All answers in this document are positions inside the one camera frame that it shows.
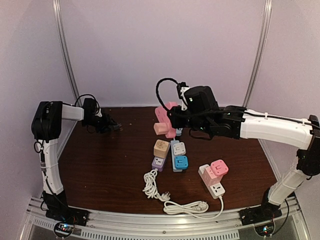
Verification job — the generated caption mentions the aluminium front rail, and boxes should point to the aluminium front rail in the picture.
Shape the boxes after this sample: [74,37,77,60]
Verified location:
[17,197,311,240]

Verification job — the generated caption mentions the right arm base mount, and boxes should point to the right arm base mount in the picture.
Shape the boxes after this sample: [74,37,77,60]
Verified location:
[239,202,282,226]

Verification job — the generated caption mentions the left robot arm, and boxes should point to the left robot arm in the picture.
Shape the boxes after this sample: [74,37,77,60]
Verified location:
[31,98,122,197]

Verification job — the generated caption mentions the white coiled power cable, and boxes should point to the white coiled power cable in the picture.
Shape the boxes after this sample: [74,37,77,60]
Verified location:
[163,196,225,221]

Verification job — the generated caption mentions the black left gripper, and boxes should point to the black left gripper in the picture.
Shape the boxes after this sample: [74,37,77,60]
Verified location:
[83,113,117,134]

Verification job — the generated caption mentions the pink small plug adapter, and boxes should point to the pink small plug adapter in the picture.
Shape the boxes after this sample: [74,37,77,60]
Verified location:
[153,122,170,136]

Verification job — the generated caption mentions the right aluminium frame post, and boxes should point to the right aluminium frame post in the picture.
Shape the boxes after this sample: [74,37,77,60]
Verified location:
[242,0,273,107]

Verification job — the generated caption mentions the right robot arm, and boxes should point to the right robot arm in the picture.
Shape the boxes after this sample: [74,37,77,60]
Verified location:
[168,83,320,221]

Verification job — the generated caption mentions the blue cube plug adapter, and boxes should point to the blue cube plug adapter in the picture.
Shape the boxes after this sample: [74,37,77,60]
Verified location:
[174,155,189,170]

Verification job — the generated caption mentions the purple power strip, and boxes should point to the purple power strip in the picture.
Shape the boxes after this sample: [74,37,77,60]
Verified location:
[151,156,166,172]

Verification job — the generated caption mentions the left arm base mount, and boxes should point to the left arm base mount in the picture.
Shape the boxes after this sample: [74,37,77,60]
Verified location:
[42,190,89,226]

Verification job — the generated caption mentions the white power strip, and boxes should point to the white power strip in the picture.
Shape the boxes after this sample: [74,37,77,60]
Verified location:
[198,160,229,199]

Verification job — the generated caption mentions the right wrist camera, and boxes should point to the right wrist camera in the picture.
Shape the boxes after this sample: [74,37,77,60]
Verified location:
[176,82,189,111]

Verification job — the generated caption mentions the white coiled purple-strip cable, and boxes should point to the white coiled purple-strip cable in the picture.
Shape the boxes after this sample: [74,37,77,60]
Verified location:
[142,168,173,202]

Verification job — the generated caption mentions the pink power strip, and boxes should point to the pink power strip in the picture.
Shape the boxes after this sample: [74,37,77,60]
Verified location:
[154,106,176,139]

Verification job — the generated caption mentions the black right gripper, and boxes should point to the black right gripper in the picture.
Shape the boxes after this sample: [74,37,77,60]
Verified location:
[167,106,212,135]

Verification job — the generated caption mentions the pink cube plug adapter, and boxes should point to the pink cube plug adapter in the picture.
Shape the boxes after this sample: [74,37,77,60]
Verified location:
[210,159,229,177]

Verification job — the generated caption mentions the left aluminium frame post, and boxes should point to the left aluminium frame post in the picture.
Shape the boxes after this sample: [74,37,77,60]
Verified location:
[52,0,82,107]

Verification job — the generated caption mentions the beige patterned cube plug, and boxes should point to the beige patterned cube plug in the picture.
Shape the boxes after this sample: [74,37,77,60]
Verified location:
[153,139,170,159]

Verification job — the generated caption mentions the aluminium frame post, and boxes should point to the aluminium frame post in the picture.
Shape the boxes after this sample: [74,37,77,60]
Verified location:
[242,0,273,107]
[52,0,82,107]

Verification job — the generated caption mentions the light blue power strip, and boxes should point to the light blue power strip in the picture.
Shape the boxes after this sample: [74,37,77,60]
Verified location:
[170,139,189,173]

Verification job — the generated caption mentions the light pink cube plug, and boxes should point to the light pink cube plug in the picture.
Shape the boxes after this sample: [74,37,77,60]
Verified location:
[202,166,223,186]

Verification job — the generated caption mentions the white cube plug adapter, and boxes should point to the white cube plug adapter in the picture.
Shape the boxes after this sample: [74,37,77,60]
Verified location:
[173,142,187,156]

